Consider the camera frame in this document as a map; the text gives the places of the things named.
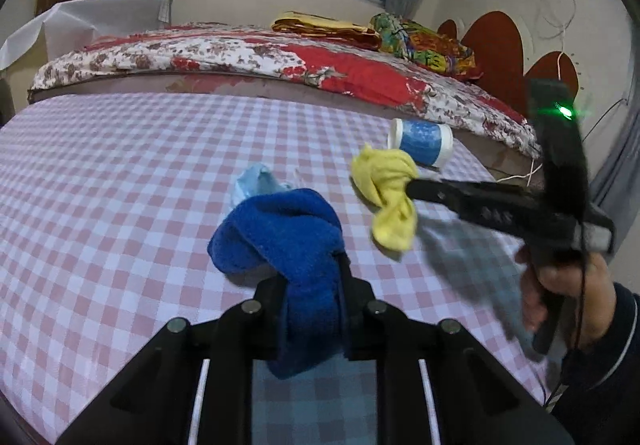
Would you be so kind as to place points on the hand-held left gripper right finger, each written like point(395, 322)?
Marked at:
point(357, 310)

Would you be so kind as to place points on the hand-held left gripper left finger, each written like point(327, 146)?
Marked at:
point(270, 307)

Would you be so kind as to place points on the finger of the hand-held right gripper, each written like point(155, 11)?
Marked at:
point(455, 197)

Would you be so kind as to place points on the yellow cloth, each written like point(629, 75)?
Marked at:
point(385, 185)

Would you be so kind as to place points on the blue towel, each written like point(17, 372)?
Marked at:
point(290, 235)

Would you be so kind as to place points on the person's right forearm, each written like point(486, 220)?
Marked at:
point(610, 375)

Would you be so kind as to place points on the person's right hand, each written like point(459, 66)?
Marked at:
point(592, 295)

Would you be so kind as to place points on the light blue patterned cup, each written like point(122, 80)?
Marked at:
point(422, 140)

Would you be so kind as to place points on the light blue face mask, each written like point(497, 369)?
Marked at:
point(257, 185)

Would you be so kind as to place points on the red heart-shaped headboard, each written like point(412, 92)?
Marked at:
point(500, 45)

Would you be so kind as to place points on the colourful patterned pillow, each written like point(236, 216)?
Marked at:
point(425, 45)

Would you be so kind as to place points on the pink checkered tablecloth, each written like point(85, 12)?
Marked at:
point(125, 205)

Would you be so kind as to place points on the folded yellow red blanket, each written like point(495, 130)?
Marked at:
point(320, 25)

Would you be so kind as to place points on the red floral quilt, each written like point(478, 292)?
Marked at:
point(250, 52)

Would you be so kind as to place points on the white covered furniture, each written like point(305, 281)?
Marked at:
point(100, 25)

